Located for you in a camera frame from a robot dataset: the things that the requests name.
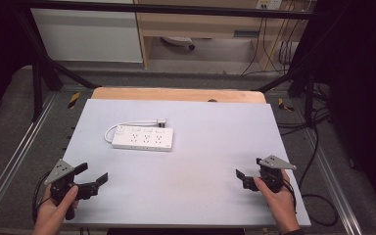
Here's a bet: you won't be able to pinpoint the black floor cable loop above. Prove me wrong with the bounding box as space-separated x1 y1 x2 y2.
298 126 339 227

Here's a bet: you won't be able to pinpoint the white cabinet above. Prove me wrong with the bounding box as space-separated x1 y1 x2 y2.
30 7 144 64

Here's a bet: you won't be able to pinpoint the black metal frame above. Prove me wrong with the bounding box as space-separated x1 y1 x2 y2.
13 0 328 122

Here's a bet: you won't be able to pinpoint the aluminium floor rail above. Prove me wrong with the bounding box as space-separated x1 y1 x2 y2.
303 129 364 235
0 92 59 223

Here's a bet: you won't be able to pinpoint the chair base with wheel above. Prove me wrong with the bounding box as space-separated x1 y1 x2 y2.
161 35 197 51

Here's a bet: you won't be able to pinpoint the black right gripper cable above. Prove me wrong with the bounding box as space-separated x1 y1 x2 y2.
283 178 298 214

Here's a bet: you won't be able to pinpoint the white power strip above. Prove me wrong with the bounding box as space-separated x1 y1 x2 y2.
111 124 174 153

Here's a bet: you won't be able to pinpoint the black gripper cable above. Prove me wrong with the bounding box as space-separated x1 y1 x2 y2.
283 178 298 214
31 170 52 224

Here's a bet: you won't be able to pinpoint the white power strip cable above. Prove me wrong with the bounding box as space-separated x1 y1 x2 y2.
103 119 160 144

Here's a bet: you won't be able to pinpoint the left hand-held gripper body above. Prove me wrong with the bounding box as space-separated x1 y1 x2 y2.
43 159 100 221

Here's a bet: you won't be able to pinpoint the person's right hand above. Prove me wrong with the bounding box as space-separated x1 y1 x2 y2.
253 169 301 235

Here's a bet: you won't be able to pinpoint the wooden board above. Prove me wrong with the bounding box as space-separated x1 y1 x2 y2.
90 86 268 105

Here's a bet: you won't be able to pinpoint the yellow black tape marker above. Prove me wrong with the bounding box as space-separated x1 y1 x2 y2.
277 97 295 113
67 91 81 110

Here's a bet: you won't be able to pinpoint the bundle of black floor cables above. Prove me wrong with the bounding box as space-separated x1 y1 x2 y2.
276 82 332 137

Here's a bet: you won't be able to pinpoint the hanging black cables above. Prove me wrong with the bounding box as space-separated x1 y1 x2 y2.
240 16 297 76

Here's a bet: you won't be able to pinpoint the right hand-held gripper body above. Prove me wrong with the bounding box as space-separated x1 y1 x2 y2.
242 155 298 194

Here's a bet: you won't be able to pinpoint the white wall socket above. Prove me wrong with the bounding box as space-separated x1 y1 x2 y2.
256 0 284 11

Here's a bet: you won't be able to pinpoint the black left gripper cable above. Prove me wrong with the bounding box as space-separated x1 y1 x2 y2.
31 170 52 224

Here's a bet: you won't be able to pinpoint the person's left hand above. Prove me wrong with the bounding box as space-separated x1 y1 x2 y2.
32 184 79 235

